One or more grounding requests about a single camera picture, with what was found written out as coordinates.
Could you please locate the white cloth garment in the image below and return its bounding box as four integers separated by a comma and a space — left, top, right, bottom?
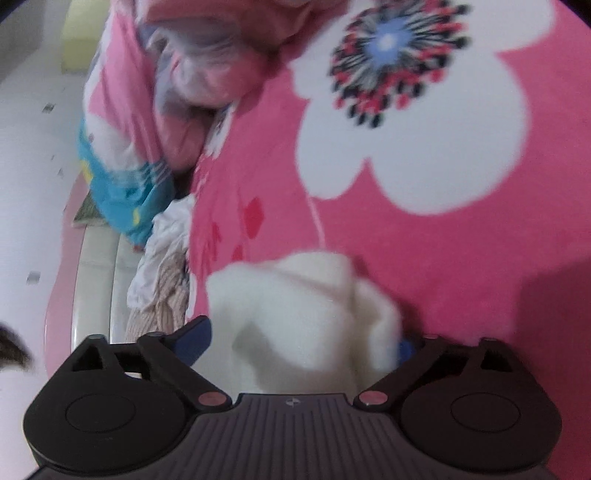
127, 194, 195, 310

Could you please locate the white fleece deer sweater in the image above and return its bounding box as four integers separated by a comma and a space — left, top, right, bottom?
193, 251, 403, 398

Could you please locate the pink and blue quilt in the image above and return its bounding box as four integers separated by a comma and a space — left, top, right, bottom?
78, 1, 334, 247

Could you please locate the yellow-green wardrobe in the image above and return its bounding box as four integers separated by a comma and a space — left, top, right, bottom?
60, 0, 110, 73

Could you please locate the pink floral bed sheet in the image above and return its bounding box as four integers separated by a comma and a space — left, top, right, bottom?
189, 1, 590, 479

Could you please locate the green patterned pillow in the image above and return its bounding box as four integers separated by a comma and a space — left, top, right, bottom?
71, 192, 107, 228

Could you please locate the pink and cream headboard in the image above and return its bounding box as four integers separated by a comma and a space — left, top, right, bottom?
44, 177, 141, 375

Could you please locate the beige checked knit garment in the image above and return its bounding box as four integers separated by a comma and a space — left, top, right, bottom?
124, 251, 189, 343

